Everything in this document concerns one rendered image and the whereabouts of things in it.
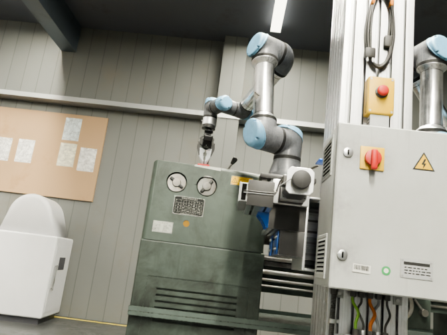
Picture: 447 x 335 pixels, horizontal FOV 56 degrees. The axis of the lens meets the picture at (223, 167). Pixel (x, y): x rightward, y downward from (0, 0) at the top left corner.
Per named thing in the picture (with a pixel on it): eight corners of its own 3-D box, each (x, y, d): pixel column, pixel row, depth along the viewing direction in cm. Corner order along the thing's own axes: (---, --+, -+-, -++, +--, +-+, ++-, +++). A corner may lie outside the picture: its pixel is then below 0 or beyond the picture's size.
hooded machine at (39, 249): (63, 318, 468) (86, 204, 497) (39, 326, 410) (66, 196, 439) (0, 310, 472) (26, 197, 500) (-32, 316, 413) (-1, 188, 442)
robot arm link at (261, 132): (286, 149, 173) (287, 36, 190) (257, 140, 165) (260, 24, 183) (268, 157, 182) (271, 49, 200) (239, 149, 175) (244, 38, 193)
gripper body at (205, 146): (212, 152, 224) (215, 130, 227) (213, 147, 216) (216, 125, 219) (198, 150, 224) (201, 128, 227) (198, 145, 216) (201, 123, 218)
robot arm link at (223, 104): (239, 98, 215) (228, 104, 225) (221, 92, 210) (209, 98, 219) (237, 113, 214) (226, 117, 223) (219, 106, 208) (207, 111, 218)
